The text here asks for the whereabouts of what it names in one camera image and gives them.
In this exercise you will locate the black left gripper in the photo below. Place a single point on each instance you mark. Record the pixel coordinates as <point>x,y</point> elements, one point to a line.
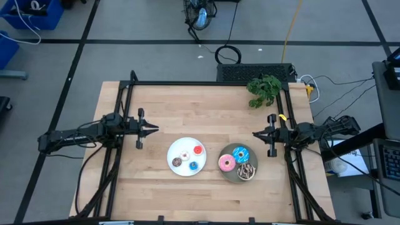
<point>134,127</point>

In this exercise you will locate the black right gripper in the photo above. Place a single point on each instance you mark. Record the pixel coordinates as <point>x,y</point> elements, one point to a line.
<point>281,135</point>

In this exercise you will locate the large blue iced donut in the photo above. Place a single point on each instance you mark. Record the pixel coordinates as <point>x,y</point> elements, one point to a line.
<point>236,154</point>

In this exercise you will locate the small chocolate iced donut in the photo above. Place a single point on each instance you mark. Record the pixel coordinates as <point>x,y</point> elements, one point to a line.
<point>174,162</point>

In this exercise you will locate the large chocolate iced donut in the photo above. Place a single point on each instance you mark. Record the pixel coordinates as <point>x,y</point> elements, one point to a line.
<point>241,172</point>

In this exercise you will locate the small white iced donut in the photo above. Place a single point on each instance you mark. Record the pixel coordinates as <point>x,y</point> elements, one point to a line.
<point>182,155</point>

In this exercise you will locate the large pink iced donut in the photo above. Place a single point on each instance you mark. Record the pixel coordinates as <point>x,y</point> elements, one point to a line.
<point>222,163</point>

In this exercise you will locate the small red iced donut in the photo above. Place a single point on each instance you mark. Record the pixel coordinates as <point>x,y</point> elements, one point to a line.
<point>195,150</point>

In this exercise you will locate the small blue iced donut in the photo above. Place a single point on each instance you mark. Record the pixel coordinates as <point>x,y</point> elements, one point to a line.
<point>191,166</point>

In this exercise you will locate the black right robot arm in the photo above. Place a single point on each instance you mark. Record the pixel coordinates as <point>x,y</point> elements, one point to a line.
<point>340,125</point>

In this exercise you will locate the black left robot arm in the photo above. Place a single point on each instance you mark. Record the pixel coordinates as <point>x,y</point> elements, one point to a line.
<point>72,137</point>

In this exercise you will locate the yellow tag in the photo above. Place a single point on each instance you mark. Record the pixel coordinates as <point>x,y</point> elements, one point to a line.
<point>282,117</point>

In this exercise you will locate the white round plate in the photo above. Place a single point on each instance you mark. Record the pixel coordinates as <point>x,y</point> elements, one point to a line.
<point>175,148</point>

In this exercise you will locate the green potted plant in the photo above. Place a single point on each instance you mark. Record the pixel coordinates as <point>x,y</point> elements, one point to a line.
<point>264,89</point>

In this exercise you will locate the grey round plate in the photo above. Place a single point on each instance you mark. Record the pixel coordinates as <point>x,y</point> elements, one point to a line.
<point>230,176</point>

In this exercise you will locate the black computer case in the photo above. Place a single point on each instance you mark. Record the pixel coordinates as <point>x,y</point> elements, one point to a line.
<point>243,72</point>

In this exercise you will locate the white paper sheet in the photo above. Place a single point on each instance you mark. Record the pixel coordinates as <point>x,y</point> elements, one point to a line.
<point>353,162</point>

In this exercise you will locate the black metal beam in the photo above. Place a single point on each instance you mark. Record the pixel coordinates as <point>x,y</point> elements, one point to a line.
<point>368,134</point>

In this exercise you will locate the black floor fan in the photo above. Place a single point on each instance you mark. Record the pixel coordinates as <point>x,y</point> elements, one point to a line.
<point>200,18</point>

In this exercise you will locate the grey desk top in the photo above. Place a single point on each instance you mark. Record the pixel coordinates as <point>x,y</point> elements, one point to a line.
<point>387,106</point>
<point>379,187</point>

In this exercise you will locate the black caster wheel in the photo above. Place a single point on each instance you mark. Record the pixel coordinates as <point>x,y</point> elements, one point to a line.
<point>367,215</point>

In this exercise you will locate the black keyboard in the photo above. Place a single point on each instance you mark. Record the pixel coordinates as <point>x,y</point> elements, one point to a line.
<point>392,162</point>

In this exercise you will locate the black desk device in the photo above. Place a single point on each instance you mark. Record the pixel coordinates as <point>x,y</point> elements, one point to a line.
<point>394,72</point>

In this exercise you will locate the grey flat board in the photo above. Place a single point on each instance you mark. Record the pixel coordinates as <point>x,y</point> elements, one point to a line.
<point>12,74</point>

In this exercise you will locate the black cart base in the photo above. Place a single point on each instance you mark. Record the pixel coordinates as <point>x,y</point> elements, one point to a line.
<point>3,106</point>

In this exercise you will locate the blue plastic bin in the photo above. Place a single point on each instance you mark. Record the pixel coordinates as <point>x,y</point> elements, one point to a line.
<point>7,50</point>
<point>47,18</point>

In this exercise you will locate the black metal table frame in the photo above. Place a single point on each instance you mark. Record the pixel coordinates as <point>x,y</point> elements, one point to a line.
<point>187,83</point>

